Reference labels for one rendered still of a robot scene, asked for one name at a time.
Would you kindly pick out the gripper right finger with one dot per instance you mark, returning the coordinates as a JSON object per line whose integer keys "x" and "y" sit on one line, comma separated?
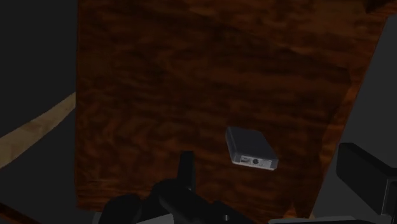
{"x": 366, "y": 176}

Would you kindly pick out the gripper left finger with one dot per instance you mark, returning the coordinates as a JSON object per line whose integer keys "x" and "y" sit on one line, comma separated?
{"x": 186, "y": 198}

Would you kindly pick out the small grey flat box device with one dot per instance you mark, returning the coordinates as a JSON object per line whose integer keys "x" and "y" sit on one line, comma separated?
{"x": 249, "y": 145}

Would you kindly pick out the brown wooden table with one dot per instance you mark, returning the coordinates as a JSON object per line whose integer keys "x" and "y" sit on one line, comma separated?
{"x": 192, "y": 80}

